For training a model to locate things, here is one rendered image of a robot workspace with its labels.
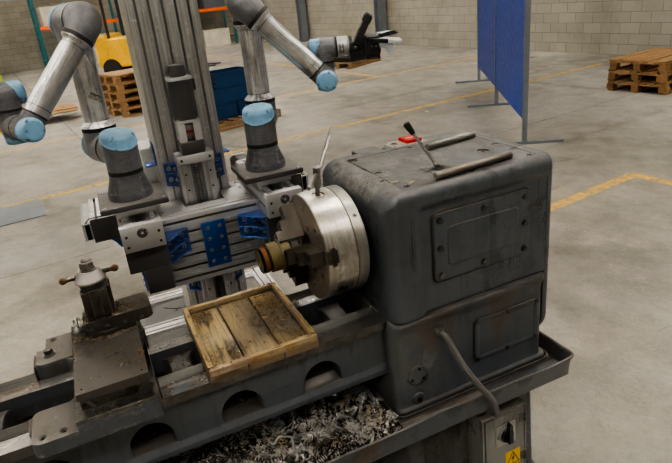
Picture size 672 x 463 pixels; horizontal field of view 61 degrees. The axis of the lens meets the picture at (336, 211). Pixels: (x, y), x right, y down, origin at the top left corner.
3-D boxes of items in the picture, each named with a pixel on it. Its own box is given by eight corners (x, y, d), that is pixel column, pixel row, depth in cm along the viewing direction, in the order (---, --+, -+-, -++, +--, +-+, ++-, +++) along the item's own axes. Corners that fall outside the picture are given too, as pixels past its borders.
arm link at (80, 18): (120, 15, 180) (45, 151, 172) (105, 16, 188) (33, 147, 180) (87, -10, 172) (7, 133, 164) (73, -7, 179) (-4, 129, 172)
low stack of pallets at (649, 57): (650, 76, 888) (653, 47, 872) (709, 79, 822) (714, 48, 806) (603, 90, 825) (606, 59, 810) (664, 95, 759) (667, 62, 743)
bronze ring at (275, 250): (281, 231, 165) (251, 241, 162) (292, 242, 157) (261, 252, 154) (286, 259, 169) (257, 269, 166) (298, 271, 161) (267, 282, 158)
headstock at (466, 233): (465, 223, 222) (464, 125, 208) (557, 271, 181) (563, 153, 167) (327, 265, 201) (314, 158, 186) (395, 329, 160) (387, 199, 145)
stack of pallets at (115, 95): (165, 100, 1123) (157, 63, 1097) (187, 104, 1063) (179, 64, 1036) (103, 114, 1046) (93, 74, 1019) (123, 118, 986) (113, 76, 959)
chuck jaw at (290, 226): (311, 236, 169) (298, 200, 172) (315, 231, 165) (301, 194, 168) (276, 246, 165) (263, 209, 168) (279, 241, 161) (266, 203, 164)
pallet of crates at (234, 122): (253, 111, 933) (246, 62, 904) (281, 116, 874) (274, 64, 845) (186, 127, 864) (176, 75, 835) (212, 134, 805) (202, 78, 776)
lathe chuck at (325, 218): (316, 258, 189) (310, 171, 174) (360, 310, 163) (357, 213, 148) (291, 266, 185) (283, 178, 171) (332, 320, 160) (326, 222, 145)
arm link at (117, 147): (116, 175, 188) (106, 136, 183) (99, 169, 198) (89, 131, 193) (149, 165, 196) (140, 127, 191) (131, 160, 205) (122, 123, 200)
